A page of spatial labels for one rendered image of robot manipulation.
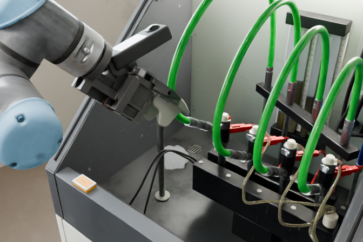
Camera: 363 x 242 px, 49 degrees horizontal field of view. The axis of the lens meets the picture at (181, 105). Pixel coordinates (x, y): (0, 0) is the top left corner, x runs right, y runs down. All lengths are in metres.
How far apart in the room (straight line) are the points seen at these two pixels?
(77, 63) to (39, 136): 0.17
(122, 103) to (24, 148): 0.22
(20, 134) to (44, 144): 0.03
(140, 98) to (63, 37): 0.16
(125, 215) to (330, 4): 0.66
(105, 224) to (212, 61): 0.58
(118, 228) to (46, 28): 0.50
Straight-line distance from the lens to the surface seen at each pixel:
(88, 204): 0.96
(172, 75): 0.69
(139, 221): 0.87
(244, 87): 1.19
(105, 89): 0.63
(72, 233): 1.13
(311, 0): 1.02
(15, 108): 0.45
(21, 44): 0.56
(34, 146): 0.45
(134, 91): 0.63
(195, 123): 0.79
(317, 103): 0.90
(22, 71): 0.57
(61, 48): 0.57
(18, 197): 2.46
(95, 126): 1.04
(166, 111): 0.68
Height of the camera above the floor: 1.58
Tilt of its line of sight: 31 degrees down
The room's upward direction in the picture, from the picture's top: straight up
